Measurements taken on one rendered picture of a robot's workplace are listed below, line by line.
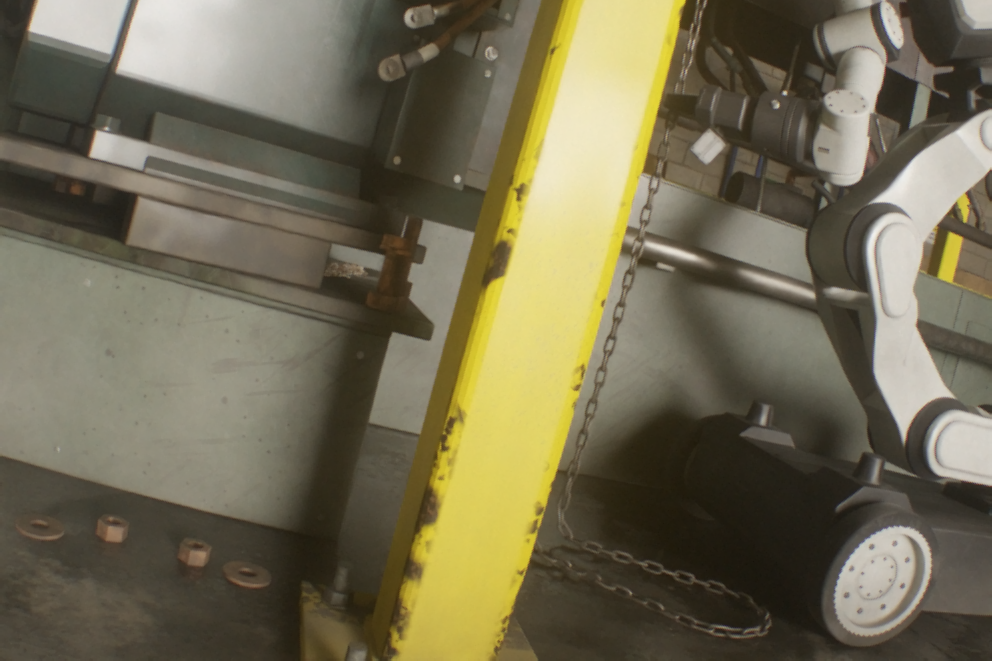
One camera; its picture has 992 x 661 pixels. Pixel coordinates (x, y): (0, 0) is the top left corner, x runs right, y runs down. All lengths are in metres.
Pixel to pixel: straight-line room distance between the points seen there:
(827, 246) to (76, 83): 1.06
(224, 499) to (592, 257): 0.55
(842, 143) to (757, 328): 0.73
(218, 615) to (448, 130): 0.58
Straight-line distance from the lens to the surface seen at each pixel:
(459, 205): 1.12
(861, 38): 1.35
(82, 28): 0.94
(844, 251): 1.31
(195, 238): 0.91
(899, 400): 1.42
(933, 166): 1.42
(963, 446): 1.47
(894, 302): 1.31
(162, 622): 0.78
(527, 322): 0.66
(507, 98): 1.09
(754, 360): 1.80
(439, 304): 1.61
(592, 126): 0.67
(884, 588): 1.23
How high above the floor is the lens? 0.39
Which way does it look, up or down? 2 degrees down
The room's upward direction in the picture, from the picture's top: 16 degrees clockwise
